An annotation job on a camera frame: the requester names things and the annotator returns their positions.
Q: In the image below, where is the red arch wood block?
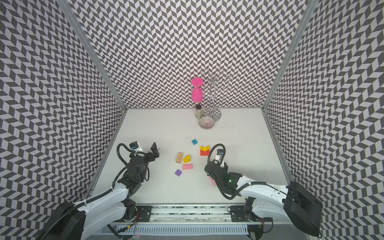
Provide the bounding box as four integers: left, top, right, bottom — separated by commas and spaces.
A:
200, 150, 210, 156

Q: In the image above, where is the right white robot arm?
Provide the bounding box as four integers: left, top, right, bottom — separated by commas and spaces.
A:
205, 161, 323, 237

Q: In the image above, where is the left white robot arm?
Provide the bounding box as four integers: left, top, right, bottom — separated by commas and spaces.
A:
37, 142, 160, 240

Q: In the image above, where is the natural wood block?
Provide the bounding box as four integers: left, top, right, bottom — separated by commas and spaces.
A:
176, 152, 184, 164

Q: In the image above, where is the yellow triangular wood block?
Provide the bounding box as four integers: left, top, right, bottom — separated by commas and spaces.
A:
183, 155, 191, 164

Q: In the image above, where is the pink rectangular wood block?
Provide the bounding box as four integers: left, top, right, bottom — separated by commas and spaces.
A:
183, 164, 194, 170

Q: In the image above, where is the purple wood cube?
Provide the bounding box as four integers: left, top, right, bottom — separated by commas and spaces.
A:
175, 170, 182, 177

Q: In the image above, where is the striped ceramic bowl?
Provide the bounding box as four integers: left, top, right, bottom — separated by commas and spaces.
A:
199, 116, 215, 130

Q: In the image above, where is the glass spice jar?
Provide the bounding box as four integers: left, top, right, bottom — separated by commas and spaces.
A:
195, 104, 204, 120

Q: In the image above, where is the pink lamp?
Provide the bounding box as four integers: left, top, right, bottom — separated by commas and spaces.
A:
191, 78, 204, 103

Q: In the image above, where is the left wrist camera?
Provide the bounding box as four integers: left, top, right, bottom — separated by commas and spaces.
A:
129, 142, 142, 154

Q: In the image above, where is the metal base rail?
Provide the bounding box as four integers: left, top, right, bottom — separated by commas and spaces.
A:
111, 204, 301, 236

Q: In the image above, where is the chrome wire stand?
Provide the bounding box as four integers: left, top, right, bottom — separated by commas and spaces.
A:
202, 67, 234, 122

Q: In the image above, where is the left corner metal post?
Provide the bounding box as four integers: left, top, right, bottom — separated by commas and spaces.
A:
56, 0, 127, 112

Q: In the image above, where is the corner metal post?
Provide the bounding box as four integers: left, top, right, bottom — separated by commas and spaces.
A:
262, 0, 319, 112
56, 0, 127, 112

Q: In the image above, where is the right corner metal post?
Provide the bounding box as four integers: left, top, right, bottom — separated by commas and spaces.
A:
262, 0, 319, 112

